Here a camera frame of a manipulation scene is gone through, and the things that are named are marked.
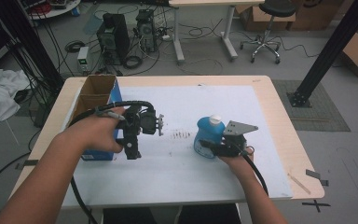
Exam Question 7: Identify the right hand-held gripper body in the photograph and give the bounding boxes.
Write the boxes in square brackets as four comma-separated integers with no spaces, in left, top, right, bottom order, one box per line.
[217,119,259,158]

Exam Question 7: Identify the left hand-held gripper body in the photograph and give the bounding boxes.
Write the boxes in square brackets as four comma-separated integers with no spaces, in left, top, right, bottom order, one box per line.
[117,104,166,137]

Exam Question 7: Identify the blue bottle with white cap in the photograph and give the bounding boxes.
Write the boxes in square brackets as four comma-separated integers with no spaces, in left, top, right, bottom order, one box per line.
[193,114,227,160]

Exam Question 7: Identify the person's right hand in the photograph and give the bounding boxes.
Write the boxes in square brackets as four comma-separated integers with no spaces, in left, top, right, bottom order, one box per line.
[218,146,256,179]

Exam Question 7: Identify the person's left hand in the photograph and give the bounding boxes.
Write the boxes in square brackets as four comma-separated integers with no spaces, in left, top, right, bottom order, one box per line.
[58,106,128,154]

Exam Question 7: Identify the white paper sheet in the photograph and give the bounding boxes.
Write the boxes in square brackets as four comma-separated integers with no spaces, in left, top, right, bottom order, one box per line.
[61,85,294,209]

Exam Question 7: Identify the cardboard box with blue side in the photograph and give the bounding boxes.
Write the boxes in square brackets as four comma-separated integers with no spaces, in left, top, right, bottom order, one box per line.
[63,74,123,162]

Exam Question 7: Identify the person's dark pants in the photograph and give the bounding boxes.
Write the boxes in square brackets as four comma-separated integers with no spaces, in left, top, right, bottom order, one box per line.
[103,203,242,224]

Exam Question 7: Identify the thin wooden stick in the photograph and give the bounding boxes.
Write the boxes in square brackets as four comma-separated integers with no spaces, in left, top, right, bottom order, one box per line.
[287,173,312,196]

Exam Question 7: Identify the grey tape piece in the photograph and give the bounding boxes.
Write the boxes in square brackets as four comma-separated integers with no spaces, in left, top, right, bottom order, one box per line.
[305,168,329,188]

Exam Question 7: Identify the grey floor mat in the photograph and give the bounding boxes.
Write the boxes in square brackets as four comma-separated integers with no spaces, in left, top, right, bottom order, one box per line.
[271,79,352,133]

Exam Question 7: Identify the white power supply unit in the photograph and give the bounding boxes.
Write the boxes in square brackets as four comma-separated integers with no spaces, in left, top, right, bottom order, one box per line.
[76,46,90,75]

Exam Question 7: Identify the large black computer tower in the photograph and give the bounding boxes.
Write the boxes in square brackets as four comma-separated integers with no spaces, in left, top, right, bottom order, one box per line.
[96,12,131,66]

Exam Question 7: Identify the small black computer tower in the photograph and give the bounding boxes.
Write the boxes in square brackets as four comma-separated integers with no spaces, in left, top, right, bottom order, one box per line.
[135,8,158,53]

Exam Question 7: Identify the black tape strip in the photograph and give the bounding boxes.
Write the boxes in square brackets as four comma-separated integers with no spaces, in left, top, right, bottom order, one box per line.
[14,159,40,171]

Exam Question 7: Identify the black tape cross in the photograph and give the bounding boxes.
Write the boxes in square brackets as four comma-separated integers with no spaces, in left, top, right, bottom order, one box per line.
[301,199,332,214]

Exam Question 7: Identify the black office stool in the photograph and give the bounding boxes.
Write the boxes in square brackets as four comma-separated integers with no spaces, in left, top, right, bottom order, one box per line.
[240,0,298,65]

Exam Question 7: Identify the white desk with wooden top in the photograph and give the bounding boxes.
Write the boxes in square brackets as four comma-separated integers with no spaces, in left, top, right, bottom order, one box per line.
[168,0,266,64]

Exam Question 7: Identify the white cloth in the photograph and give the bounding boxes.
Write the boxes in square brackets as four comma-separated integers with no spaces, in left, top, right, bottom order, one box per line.
[0,68,31,125]

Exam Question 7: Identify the round white table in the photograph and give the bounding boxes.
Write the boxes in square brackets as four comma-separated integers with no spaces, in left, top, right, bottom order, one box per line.
[27,0,82,21]

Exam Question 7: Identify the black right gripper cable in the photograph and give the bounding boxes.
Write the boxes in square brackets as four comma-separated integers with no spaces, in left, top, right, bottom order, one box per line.
[234,141,270,198]

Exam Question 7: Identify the coiled black cable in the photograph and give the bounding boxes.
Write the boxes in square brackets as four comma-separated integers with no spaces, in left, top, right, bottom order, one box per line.
[123,55,145,70]

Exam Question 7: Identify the black floor cable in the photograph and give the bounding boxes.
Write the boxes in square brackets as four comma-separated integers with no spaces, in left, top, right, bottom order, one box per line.
[0,130,42,215]

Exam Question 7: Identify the black metal post with base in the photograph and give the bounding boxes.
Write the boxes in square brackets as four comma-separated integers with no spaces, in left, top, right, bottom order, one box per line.
[286,0,358,109]

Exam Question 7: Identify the black metal post with cables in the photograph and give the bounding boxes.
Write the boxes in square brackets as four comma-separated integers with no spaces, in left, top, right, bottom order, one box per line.
[0,0,65,94]

